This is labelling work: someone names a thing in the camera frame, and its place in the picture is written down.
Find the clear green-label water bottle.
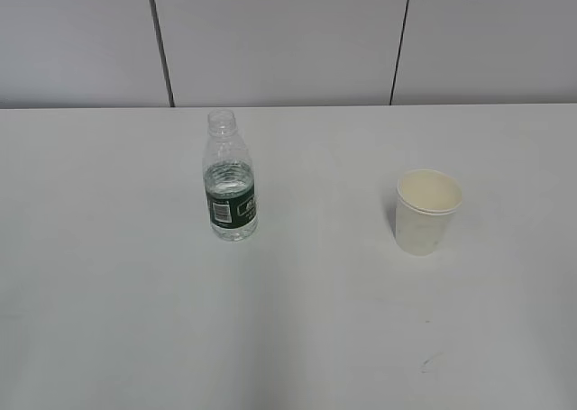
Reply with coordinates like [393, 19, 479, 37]
[203, 109, 258, 241]

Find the white paper cup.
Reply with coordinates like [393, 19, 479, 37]
[395, 169, 463, 256]

